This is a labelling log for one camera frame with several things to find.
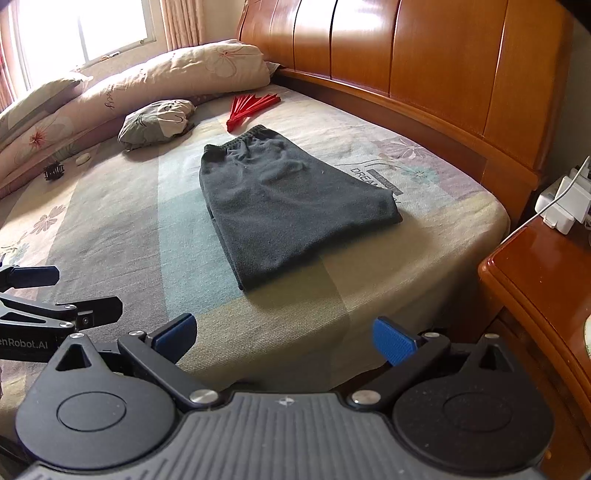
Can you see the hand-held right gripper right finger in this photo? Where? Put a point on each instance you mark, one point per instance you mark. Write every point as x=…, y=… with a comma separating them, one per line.
x=392, y=339

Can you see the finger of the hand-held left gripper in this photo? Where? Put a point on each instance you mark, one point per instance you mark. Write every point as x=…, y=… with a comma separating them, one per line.
x=101, y=309
x=32, y=276

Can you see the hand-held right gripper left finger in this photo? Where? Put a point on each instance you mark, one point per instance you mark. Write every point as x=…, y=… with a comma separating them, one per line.
x=173, y=339

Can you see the dark grey pants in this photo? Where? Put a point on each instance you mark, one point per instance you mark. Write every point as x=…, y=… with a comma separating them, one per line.
x=286, y=207

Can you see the bed with checked sheet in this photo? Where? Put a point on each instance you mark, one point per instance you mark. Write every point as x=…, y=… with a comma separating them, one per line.
x=115, y=230

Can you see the black hair claw clip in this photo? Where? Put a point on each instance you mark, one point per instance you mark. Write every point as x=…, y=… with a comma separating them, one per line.
x=54, y=171

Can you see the white earbud case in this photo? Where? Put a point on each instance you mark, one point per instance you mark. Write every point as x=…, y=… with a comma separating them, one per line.
x=83, y=159

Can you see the wooden nightstand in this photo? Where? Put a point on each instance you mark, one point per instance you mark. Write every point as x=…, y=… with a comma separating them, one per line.
x=545, y=286

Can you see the floral pillow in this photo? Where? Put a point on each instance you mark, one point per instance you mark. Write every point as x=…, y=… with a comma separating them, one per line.
x=37, y=99

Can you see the folded grey printed cloth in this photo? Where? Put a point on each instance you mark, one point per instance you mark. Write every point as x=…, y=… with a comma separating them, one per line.
x=154, y=121

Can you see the pink patterned curtain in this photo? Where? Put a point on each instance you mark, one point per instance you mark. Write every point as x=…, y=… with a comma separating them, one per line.
x=5, y=69

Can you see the white charger block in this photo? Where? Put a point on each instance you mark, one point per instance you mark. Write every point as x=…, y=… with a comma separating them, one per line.
x=565, y=205

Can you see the folded pink floral quilt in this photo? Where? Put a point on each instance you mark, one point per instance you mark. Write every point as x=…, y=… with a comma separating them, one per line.
x=161, y=78

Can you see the red folding fan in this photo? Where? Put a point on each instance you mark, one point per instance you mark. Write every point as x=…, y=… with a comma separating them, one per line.
x=244, y=108

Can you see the window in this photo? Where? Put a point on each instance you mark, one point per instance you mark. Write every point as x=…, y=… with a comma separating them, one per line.
x=83, y=27

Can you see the wooden headboard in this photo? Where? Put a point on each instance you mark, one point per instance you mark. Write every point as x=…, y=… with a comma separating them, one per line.
x=415, y=60

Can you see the red striped curtain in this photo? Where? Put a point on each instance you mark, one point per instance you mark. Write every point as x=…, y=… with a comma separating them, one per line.
x=182, y=23

